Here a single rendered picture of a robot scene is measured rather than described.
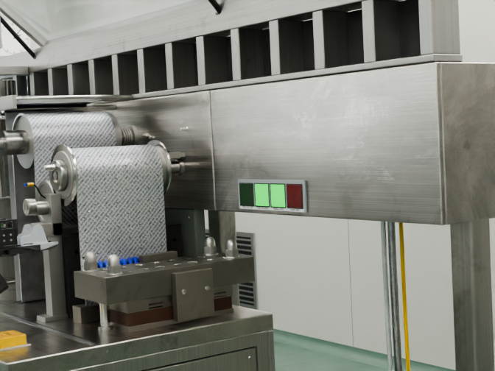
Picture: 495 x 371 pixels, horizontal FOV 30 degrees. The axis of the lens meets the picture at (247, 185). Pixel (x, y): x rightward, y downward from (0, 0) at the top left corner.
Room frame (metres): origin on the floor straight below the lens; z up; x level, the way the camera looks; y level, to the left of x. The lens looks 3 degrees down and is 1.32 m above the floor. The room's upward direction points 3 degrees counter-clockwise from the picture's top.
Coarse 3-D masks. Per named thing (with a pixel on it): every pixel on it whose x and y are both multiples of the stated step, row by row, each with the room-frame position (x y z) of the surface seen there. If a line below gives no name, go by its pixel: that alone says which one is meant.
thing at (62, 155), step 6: (60, 156) 2.22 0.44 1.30; (66, 156) 2.19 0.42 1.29; (162, 156) 2.33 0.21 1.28; (66, 162) 2.19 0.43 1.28; (162, 162) 2.32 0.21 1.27; (72, 174) 2.17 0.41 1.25; (72, 180) 2.17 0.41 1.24; (72, 186) 2.18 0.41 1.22; (60, 192) 2.23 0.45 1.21; (66, 192) 2.20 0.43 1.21; (66, 198) 2.21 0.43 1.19
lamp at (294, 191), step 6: (288, 186) 2.04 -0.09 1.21; (294, 186) 2.02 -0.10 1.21; (300, 186) 2.00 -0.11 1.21; (288, 192) 2.04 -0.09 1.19; (294, 192) 2.02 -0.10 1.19; (300, 192) 2.00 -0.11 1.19; (288, 198) 2.04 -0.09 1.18; (294, 198) 2.02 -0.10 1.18; (300, 198) 2.00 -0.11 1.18; (288, 204) 2.04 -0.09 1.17; (294, 204) 2.02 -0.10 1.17; (300, 204) 2.00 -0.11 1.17
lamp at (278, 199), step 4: (272, 188) 2.08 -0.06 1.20; (276, 188) 2.07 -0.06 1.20; (280, 188) 2.06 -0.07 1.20; (272, 192) 2.08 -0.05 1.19; (276, 192) 2.07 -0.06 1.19; (280, 192) 2.06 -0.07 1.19; (272, 196) 2.08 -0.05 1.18; (276, 196) 2.07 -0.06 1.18; (280, 196) 2.06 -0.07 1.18; (284, 196) 2.05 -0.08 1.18; (272, 200) 2.08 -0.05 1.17; (276, 200) 2.07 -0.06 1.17; (280, 200) 2.06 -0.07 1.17; (284, 200) 2.05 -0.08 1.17; (272, 204) 2.09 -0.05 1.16; (276, 204) 2.07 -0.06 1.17; (280, 204) 2.06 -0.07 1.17; (284, 204) 2.05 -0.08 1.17
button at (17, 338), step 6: (12, 330) 2.00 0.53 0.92; (0, 336) 1.93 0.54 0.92; (6, 336) 1.93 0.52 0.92; (12, 336) 1.93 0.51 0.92; (18, 336) 1.94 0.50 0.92; (24, 336) 1.95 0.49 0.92; (0, 342) 1.91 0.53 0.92; (6, 342) 1.92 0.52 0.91; (12, 342) 1.93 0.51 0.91; (18, 342) 1.94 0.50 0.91; (24, 342) 1.95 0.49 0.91; (0, 348) 1.91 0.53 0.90
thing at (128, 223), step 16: (112, 192) 2.22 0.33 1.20; (128, 192) 2.25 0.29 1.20; (144, 192) 2.28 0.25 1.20; (160, 192) 2.30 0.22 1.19; (80, 208) 2.17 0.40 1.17; (96, 208) 2.20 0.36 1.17; (112, 208) 2.22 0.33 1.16; (128, 208) 2.25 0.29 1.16; (144, 208) 2.28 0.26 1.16; (160, 208) 2.30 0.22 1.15; (80, 224) 2.17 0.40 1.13; (96, 224) 2.20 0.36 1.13; (112, 224) 2.22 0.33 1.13; (128, 224) 2.25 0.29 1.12; (144, 224) 2.27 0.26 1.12; (160, 224) 2.30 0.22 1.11; (80, 240) 2.17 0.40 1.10; (96, 240) 2.20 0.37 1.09; (112, 240) 2.22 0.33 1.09; (128, 240) 2.25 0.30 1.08; (144, 240) 2.27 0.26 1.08; (160, 240) 2.30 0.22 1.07; (80, 256) 2.17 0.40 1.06; (96, 256) 2.20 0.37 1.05; (128, 256) 2.24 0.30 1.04
